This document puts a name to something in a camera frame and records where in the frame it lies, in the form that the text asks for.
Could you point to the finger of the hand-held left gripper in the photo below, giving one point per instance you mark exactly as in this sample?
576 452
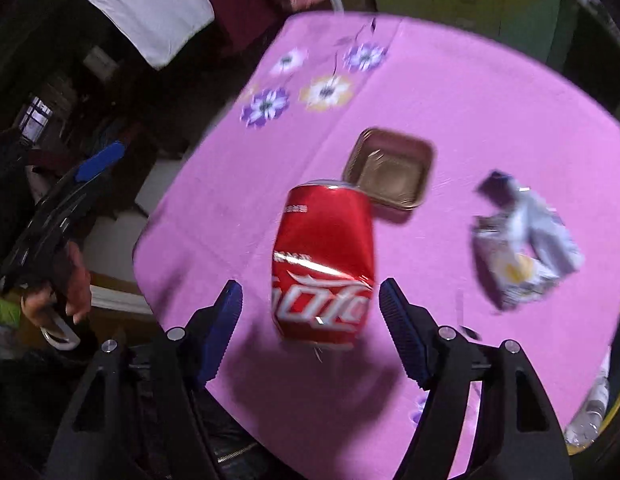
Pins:
100 160

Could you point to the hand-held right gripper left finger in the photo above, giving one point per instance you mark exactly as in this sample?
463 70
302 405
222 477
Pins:
222 330

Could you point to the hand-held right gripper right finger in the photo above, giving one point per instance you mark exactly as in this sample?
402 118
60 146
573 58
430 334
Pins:
404 330

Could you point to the red soda can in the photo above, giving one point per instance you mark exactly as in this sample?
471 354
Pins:
320 240

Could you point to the person's left hand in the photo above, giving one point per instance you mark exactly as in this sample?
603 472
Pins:
75 280

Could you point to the small window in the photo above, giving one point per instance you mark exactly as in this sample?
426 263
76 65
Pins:
37 115

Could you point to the white bangle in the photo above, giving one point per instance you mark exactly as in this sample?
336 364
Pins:
60 342

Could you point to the white hanging cloth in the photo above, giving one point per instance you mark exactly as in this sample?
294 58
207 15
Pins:
140 5

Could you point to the person's dark clothing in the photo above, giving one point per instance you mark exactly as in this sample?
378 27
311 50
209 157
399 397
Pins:
20 400

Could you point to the brown square tray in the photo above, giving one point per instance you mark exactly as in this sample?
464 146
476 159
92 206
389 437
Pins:
389 170

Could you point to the crumpled white blue wrapper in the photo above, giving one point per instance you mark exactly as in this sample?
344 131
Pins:
534 230

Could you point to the maroon hanging cloth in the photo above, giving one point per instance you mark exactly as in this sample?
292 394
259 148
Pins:
245 5

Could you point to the pink floral tablecloth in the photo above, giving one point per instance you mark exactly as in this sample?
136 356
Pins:
489 110

